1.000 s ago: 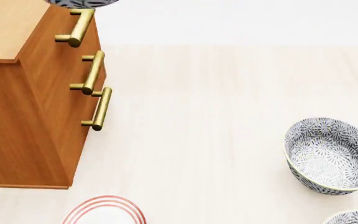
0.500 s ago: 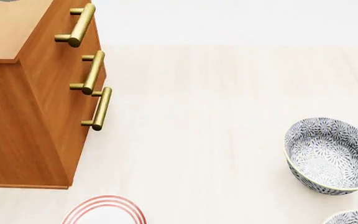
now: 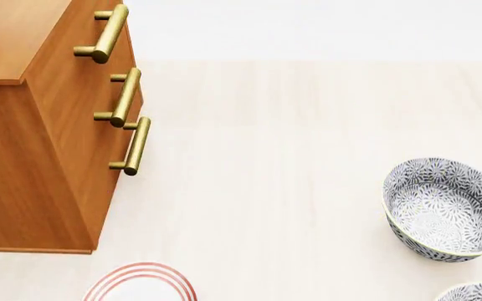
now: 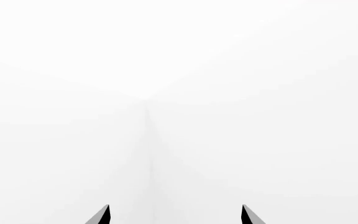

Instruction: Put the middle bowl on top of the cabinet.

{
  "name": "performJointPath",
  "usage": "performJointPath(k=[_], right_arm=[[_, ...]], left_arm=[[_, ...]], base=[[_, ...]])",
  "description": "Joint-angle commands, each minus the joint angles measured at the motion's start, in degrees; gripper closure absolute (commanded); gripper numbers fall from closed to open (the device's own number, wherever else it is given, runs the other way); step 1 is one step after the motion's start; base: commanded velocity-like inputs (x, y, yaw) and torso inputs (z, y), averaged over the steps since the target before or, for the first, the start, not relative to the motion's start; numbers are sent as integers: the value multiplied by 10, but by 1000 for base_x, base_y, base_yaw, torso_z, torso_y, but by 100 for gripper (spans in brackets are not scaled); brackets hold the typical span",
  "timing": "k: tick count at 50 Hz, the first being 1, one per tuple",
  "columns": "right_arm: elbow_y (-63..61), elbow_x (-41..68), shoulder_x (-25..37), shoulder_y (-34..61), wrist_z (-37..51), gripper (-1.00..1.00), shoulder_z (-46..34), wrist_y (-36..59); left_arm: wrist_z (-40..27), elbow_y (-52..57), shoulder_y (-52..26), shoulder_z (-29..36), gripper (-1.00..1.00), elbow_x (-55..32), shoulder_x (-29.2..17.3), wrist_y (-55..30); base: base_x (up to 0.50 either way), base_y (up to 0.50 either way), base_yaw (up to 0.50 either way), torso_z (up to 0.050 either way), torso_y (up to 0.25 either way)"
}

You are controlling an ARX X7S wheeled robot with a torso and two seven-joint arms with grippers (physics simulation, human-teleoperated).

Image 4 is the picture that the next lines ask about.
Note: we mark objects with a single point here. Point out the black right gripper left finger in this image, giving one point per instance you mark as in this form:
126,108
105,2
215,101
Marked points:
102,217

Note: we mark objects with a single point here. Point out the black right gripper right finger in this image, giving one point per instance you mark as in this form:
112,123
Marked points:
249,217

